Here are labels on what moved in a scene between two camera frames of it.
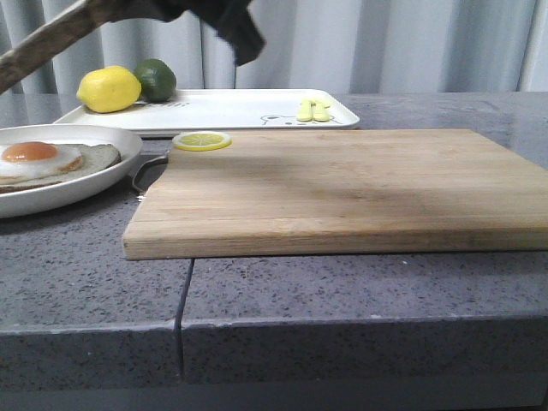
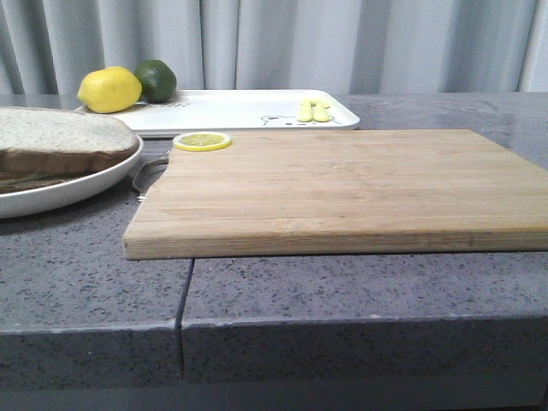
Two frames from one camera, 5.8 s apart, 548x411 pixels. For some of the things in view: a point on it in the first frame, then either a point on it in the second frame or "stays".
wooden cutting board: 274,193 stays
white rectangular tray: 229,110 stays
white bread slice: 55,38 to 43,140
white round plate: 76,192 stays
